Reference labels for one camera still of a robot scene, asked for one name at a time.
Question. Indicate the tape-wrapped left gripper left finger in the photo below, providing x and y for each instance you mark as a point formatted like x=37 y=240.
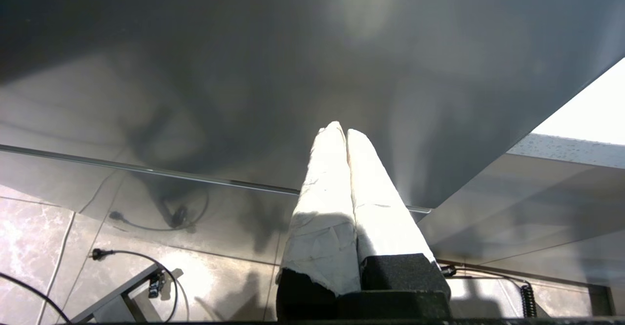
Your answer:
x=320 y=237

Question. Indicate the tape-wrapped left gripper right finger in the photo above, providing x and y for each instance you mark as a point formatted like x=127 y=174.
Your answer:
x=385 y=227

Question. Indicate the grey under-counter cabinet front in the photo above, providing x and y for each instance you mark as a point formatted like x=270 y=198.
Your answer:
x=537 y=208

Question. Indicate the small black clamp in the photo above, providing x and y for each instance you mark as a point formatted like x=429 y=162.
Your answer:
x=156 y=286

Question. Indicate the tall grey cabinet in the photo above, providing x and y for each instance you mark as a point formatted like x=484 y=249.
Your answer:
x=244 y=47

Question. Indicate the grey metal frame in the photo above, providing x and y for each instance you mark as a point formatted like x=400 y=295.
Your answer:
x=117 y=298

